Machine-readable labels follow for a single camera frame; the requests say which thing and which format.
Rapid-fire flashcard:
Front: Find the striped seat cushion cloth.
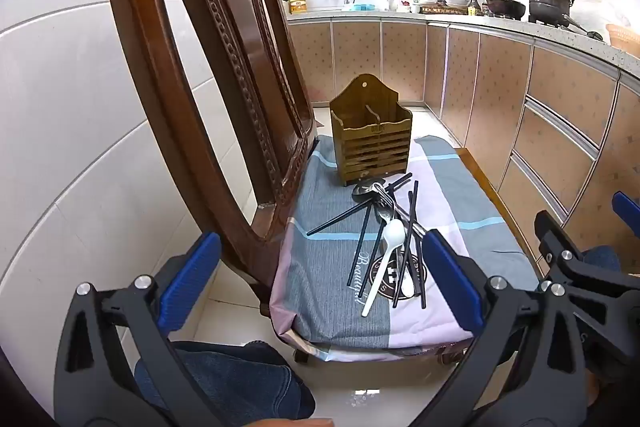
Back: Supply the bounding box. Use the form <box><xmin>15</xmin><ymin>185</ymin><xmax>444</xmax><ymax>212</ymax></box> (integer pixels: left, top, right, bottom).
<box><xmin>269</xmin><ymin>134</ymin><xmax>538</xmax><ymax>363</ymax></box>

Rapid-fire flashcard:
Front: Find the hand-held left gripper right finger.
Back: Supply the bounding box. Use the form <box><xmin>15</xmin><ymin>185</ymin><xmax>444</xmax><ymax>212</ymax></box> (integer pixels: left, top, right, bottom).
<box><xmin>420</xmin><ymin>229</ymin><xmax>588</xmax><ymax>427</ymax></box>

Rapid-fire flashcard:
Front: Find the carved wooden chair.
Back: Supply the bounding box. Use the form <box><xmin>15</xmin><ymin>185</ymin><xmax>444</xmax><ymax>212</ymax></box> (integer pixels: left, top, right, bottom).
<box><xmin>90</xmin><ymin>0</ymin><xmax>548</xmax><ymax>365</ymax></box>

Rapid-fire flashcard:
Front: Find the wooden utensil holder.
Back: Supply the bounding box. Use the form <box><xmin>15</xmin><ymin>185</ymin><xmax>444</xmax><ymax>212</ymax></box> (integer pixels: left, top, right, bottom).
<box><xmin>329</xmin><ymin>74</ymin><xmax>414</xmax><ymax>186</ymax></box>

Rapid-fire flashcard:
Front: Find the metal ladle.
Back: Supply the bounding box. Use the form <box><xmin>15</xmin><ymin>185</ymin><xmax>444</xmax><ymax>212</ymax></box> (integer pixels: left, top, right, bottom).
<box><xmin>351</xmin><ymin>178</ymin><xmax>431</xmax><ymax>238</ymax></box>

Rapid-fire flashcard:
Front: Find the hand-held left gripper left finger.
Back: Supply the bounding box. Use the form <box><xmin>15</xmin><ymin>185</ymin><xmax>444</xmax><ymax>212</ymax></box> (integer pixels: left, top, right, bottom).
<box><xmin>52</xmin><ymin>232</ymin><xmax>223</xmax><ymax>427</ymax></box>

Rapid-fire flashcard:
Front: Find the white plastic spoon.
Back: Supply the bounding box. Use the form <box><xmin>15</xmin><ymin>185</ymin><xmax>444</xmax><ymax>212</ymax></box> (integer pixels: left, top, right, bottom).
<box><xmin>361</xmin><ymin>219</ymin><xmax>407</xmax><ymax>318</ymax></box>

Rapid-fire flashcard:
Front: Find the person's left hand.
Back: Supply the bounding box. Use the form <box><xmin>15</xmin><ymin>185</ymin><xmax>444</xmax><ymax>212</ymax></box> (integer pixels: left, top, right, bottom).
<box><xmin>250</xmin><ymin>417</ymin><xmax>336</xmax><ymax>427</ymax></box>

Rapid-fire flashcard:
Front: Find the person's right leg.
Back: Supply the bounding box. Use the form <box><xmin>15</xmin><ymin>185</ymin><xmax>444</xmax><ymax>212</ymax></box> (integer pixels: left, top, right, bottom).
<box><xmin>582</xmin><ymin>246</ymin><xmax>623</xmax><ymax>272</ymax></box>

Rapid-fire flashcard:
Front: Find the dark cooking pot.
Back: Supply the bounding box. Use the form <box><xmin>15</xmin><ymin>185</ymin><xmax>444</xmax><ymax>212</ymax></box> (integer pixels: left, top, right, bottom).
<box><xmin>523</xmin><ymin>0</ymin><xmax>575</xmax><ymax>25</ymax></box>

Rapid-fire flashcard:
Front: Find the metal fork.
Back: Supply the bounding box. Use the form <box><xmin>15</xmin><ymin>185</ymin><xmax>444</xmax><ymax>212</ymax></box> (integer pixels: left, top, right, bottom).
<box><xmin>372</xmin><ymin>183</ymin><xmax>401</xmax><ymax>228</ymax></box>

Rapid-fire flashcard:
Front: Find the woven tray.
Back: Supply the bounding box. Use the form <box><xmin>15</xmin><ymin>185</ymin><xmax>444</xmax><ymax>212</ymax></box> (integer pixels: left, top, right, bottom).
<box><xmin>420</xmin><ymin>5</ymin><xmax>473</xmax><ymax>16</ymax></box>

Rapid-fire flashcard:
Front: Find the orange plastic basket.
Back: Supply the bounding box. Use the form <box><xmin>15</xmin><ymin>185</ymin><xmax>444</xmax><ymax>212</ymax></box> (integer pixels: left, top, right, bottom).
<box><xmin>606</xmin><ymin>23</ymin><xmax>640</xmax><ymax>58</ymax></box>

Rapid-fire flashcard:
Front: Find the person's leg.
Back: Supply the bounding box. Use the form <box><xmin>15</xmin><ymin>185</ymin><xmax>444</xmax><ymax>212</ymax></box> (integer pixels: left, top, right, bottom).
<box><xmin>134</xmin><ymin>341</ymin><xmax>317</xmax><ymax>424</ymax></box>
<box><xmin>582</xmin><ymin>246</ymin><xmax>623</xmax><ymax>272</ymax></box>

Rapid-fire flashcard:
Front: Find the black wok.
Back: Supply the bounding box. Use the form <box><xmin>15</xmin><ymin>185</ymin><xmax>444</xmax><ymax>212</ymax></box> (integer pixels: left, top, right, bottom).
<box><xmin>464</xmin><ymin>0</ymin><xmax>527</xmax><ymax>18</ymax></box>

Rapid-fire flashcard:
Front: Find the dark long-handled ladle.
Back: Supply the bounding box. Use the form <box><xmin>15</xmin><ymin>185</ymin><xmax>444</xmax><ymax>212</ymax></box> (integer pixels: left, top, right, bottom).
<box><xmin>562</xmin><ymin>14</ymin><xmax>603</xmax><ymax>42</ymax></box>

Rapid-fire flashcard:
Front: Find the person's left leg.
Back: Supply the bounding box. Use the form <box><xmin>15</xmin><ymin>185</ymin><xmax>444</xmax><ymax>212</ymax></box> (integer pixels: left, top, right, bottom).
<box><xmin>134</xmin><ymin>341</ymin><xmax>317</xmax><ymax>424</ymax></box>

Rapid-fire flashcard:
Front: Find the bundle of black chopsticks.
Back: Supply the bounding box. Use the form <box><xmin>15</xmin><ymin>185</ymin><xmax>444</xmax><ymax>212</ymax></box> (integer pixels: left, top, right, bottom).
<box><xmin>306</xmin><ymin>172</ymin><xmax>428</xmax><ymax>310</ymax></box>

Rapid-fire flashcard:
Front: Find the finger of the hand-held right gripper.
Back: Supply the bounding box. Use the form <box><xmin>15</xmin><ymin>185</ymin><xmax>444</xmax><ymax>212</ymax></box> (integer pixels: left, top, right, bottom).
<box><xmin>534</xmin><ymin>209</ymin><xmax>640</xmax><ymax>303</ymax></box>
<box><xmin>611</xmin><ymin>191</ymin><xmax>640</xmax><ymax>230</ymax></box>

